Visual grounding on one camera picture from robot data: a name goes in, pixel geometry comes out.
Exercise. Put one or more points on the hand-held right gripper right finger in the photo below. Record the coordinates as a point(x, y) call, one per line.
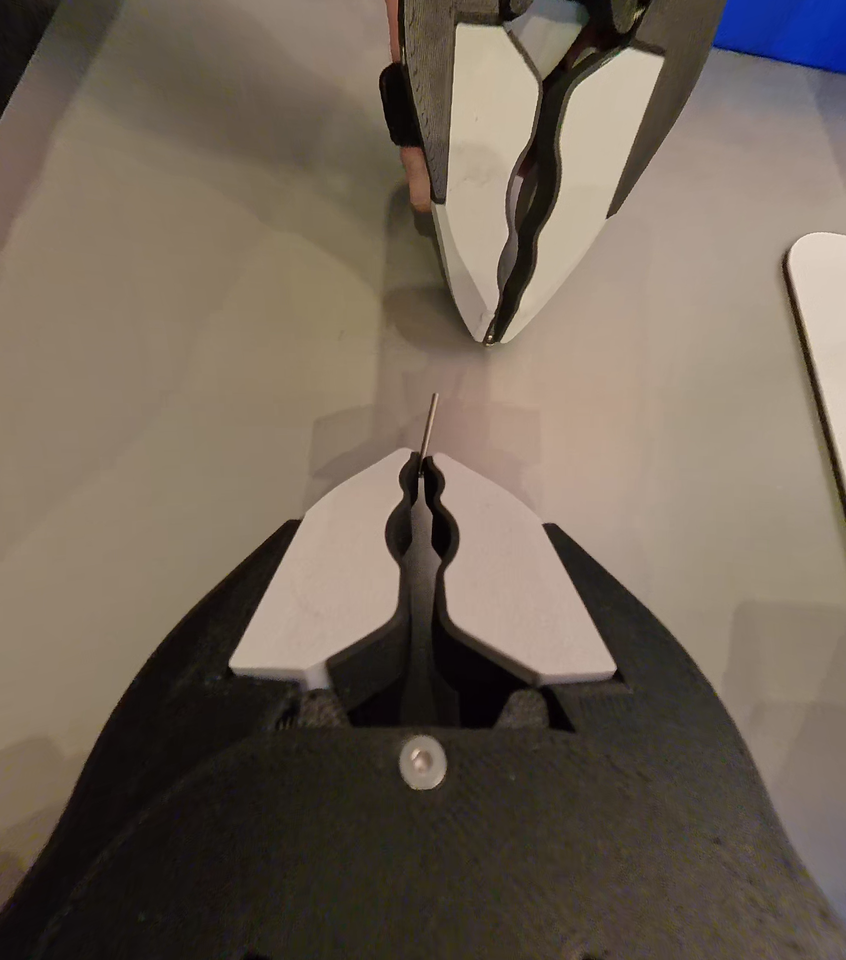
point(513, 577)

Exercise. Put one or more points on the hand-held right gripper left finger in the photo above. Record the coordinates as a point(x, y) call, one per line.
point(333, 570)

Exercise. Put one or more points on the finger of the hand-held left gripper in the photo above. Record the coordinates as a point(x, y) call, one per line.
point(479, 150)
point(602, 135)

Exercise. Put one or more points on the thin metal bolt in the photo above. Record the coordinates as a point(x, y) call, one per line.
point(429, 435)

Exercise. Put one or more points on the person's left hand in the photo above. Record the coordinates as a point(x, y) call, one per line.
point(417, 180)

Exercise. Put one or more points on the blue plastic bin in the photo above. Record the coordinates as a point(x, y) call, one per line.
point(805, 30)

